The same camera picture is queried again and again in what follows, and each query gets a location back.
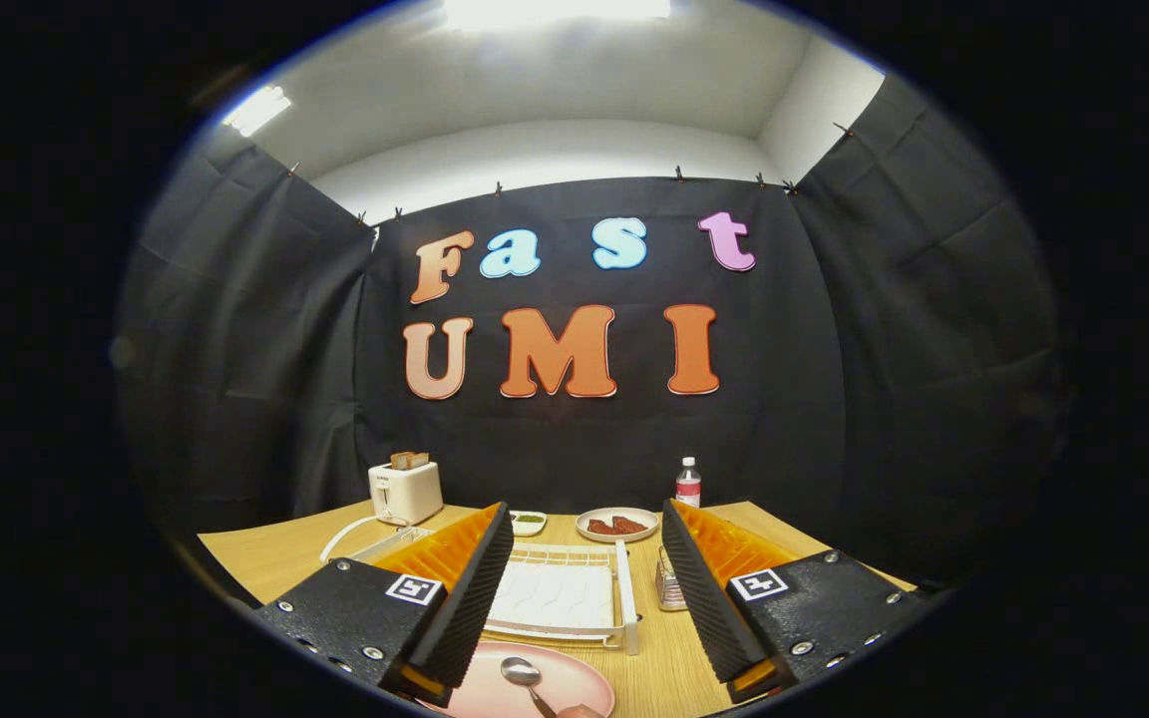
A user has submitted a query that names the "black backdrop cloth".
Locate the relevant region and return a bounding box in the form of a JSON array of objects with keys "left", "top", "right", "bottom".
[{"left": 116, "top": 75, "right": 1069, "bottom": 589}]

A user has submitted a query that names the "white toaster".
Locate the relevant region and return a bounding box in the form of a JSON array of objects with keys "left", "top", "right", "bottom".
[{"left": 368, "top": 461, "right": 444, "bottom": 527}]

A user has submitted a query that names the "beige plate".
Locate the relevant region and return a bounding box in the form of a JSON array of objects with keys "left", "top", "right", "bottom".
[{"left": 575, "top": 507, "right": 660, "bottom": 543}]

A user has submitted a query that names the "pink plate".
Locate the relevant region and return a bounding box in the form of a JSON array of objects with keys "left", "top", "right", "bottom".
[{"left": 415, "top": 641, "right": 616, "bottom": 718}]

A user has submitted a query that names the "large ceiling light panel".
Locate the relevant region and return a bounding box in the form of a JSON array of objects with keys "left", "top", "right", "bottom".
[{"left": 443, "top": 0, "right": 672, "bottom": 31}]

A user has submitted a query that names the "small ceiling light panel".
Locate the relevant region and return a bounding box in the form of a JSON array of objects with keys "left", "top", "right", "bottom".
[{"left": 222, "top": 85, "right": 292, "bottom": 138}]

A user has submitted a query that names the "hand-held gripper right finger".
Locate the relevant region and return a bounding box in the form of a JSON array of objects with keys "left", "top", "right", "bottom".
[{"left": 661, "top": 499, "right": 945, "bottom": 704}]

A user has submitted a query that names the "white wire dish rack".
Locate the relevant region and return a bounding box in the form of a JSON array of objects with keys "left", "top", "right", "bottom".
[{"left": 320, "top": 514, "right": 641, "bottom": 655}]

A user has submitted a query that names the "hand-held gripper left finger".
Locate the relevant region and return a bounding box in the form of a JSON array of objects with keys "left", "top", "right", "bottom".
[{"left": 255, "top": 502, "right": 516, "bottom": 709}]

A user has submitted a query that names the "metal wire basket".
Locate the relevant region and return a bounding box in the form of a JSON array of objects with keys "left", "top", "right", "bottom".
[{"left": 655, "top": 544, "right": 690, "bottom": 611}]

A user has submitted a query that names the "wooden-handled metal spoon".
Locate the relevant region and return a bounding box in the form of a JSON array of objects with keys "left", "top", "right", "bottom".
[{"left": 501, "top": 656, "right": 605, "bottom": 718}]

